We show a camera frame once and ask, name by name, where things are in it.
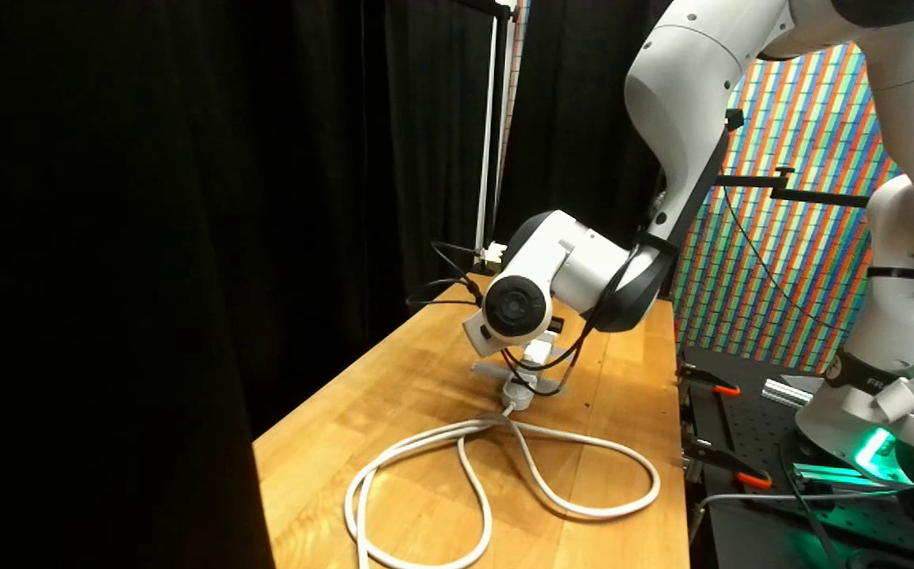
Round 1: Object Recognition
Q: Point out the orange black clamp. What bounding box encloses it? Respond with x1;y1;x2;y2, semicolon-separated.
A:
679;363;742;398

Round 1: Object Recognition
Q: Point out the black camera cable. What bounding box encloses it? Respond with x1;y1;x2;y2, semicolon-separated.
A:
403;236;512;311

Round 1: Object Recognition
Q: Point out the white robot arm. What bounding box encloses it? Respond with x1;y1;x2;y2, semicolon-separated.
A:
464;0;914;482

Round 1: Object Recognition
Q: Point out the colourful striped cloth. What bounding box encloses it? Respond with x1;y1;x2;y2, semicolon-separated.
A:
669;46;899;374

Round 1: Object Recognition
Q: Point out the white power cable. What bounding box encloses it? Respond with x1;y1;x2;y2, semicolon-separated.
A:
341;377;666;569

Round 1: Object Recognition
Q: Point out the black curtain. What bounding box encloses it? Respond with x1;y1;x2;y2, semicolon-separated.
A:
0;0;679;569

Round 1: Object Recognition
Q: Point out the white pole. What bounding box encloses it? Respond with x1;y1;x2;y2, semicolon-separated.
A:
471;17;497;251

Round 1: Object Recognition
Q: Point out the black camera arm mount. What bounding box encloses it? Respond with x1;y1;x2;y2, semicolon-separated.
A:
714;169;867;208

